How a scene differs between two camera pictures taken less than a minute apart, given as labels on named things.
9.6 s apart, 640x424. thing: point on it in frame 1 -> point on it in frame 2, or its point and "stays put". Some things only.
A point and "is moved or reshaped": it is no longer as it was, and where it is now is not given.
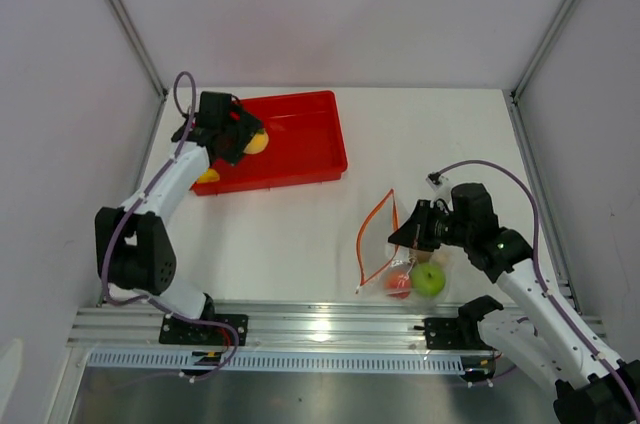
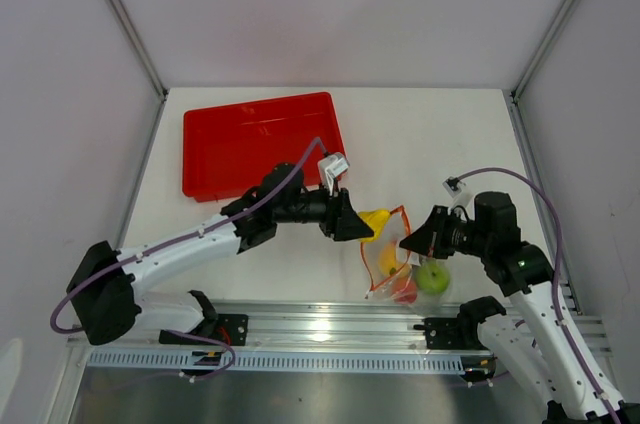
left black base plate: [174, 330] stays put
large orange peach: [258, 143] -> [388, 261]
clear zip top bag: [391, 273] is moved or reshaped
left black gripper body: [238, 134] -> [317, 209]
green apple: [428, 279] stays put
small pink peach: [397, 284] -> [408, 295]
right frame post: [557, 21] stays put
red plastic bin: [306, 145] stays put
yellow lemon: [210, 176] -> [375, 219]
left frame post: [121, 11] stays put
